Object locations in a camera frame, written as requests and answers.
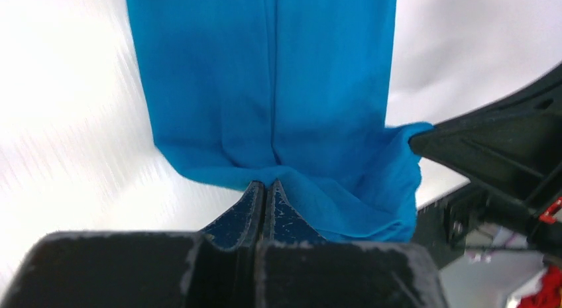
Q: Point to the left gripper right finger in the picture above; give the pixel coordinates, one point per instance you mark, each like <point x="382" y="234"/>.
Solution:
<point x="296" y="267"/>

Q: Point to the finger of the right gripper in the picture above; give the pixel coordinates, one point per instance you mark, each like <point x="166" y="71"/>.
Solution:
<point x="511" y="147"/>

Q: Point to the blue t shirt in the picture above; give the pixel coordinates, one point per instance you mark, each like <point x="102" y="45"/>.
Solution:
<point x="287" y="90"/>

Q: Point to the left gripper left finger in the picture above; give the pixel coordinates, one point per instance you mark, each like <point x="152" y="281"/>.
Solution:
<point x="212" y="267"/>

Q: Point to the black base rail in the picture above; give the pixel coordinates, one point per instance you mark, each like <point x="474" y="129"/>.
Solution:
<point x="443" y="225"/>

